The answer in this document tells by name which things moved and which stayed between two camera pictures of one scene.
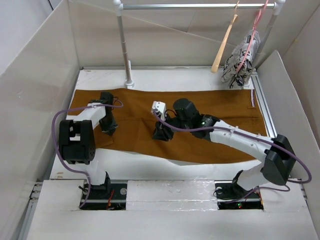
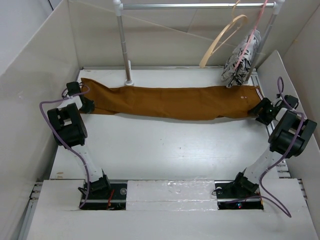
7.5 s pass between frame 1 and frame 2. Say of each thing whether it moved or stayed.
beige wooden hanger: moved
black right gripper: moved
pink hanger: stayed
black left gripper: moved
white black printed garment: stayed
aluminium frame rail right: stayed
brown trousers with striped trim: moved
